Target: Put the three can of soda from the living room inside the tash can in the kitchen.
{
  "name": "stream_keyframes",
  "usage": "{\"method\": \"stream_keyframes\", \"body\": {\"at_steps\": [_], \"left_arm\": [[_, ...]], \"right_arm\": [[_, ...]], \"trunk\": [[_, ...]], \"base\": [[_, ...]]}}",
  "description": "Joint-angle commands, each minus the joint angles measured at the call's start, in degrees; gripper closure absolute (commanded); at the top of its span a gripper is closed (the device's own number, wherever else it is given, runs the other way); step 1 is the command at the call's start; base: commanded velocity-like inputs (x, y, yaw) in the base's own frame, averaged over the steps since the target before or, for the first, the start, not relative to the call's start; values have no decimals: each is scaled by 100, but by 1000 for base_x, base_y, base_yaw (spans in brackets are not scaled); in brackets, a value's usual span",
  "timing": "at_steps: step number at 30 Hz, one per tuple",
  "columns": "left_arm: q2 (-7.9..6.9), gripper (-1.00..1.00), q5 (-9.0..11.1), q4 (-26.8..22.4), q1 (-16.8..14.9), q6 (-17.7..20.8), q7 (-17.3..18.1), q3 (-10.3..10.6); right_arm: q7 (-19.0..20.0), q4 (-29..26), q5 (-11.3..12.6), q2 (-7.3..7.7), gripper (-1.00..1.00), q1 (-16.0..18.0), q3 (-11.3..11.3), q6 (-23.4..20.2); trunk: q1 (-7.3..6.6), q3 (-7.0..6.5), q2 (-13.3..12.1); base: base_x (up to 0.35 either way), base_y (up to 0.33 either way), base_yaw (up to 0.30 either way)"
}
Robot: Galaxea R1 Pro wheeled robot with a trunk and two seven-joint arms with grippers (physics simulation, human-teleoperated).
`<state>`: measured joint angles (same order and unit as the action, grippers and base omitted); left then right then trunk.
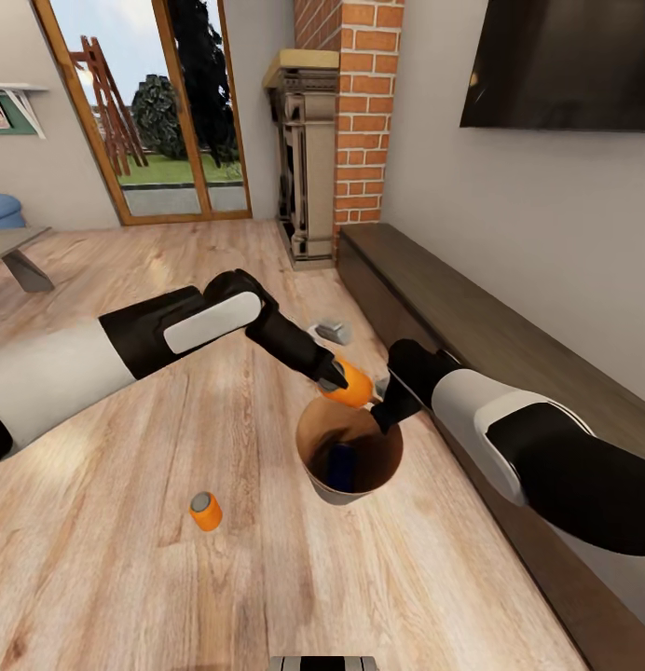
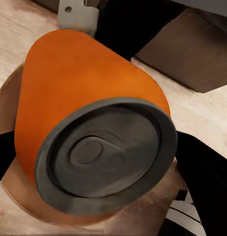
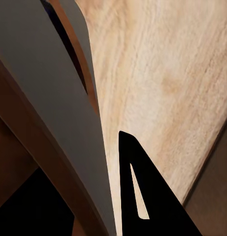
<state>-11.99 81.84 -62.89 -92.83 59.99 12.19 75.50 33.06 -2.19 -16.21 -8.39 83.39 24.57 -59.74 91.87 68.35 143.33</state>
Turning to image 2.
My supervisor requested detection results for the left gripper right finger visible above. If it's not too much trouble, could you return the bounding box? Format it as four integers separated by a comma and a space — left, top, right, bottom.
175, 131, 227, 236

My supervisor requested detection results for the can of soda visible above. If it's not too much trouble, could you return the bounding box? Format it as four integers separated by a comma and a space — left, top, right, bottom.
14, 29, 178, 216

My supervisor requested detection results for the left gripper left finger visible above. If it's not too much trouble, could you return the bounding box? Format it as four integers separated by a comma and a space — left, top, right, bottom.
0, 131, 16, 181

